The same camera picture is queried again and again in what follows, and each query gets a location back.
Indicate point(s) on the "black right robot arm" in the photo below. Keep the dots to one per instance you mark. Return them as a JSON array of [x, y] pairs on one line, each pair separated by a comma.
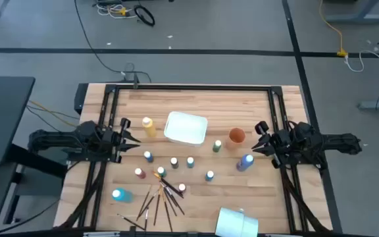
[[334, 141]]

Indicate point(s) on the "silver bracket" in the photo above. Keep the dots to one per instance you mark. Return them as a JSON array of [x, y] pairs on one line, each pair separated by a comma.
[[102, 234]]

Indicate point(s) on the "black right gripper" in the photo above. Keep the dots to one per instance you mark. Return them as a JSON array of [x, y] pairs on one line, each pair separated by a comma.
[[281, 141]]

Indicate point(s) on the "white paper towel roll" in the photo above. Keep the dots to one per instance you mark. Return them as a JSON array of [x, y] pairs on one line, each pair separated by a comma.
[[235, 224]]

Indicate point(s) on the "grey desk foot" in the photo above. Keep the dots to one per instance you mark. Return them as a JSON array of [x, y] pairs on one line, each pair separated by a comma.
[[378, 105], [354, 18]]

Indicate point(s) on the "orange plastic cup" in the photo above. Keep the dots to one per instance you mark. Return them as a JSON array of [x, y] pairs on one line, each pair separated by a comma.
[[236, 136]]

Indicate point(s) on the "large purple paint bottle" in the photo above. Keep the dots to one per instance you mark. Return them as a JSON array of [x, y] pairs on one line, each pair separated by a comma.
[[244, 163]]

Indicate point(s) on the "small light green paint bottle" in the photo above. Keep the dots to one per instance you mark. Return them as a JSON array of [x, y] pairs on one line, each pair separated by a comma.
[[217, 145]]

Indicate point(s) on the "small light blue paint bottle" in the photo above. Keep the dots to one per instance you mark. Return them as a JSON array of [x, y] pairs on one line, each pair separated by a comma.
[[209, 175]]

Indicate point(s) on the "black desk leg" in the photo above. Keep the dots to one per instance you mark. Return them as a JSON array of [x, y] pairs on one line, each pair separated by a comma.
[[38, 161]]

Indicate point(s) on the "short black paintbrush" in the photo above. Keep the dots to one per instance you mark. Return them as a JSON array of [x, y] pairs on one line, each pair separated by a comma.
[[146, 220]]

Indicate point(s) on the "small teal paint bottle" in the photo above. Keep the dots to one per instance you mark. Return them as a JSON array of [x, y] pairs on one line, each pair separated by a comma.
[[190, 162]]

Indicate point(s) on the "bundle of paint brushes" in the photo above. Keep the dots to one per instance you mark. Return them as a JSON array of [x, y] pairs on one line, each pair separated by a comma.
[[166, 213]]

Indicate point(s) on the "black paintbrush silver ferrule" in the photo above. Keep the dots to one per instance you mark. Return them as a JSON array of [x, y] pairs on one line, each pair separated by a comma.
[[177, 204], [176, 194], [149, 203], [143, 203], [171, 197], [131, 222], [171, 205]]

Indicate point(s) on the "small brown-red paint bottle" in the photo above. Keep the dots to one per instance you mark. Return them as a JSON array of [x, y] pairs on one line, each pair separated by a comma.
[[139, 173]]

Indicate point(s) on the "small red paint bottle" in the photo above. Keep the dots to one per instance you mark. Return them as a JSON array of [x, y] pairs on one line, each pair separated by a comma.
[[182, 188]]

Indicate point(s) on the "large yellow paint bottle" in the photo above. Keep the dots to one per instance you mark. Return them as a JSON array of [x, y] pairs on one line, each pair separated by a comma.
[[149, 126]]

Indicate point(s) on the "small dark paint bottle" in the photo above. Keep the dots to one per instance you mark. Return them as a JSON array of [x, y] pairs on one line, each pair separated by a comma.
[[174, 162]]

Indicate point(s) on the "large teal paint bottle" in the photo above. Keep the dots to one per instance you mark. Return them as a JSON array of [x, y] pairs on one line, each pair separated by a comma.
[[122, 195]]

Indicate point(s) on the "black side box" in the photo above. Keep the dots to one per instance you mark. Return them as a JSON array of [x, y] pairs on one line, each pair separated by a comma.
[[81, 98]]

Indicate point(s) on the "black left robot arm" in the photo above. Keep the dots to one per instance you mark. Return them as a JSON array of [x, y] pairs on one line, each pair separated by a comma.
[[77, 138]]

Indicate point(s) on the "small black clamp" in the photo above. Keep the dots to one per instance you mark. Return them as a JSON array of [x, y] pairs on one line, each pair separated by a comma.
[[132, 230]]

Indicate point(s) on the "black desk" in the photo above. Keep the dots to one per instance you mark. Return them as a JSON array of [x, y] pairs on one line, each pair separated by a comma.
[[5, 115]]

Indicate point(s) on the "white plastic bin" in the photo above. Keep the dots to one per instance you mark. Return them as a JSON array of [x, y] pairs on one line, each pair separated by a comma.
[[186, 127]]

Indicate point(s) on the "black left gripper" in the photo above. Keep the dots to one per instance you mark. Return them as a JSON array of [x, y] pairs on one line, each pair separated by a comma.
[[110, 141]]

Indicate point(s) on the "black metal table frame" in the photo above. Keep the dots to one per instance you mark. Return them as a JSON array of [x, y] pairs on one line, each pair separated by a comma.
[[192, 88]]

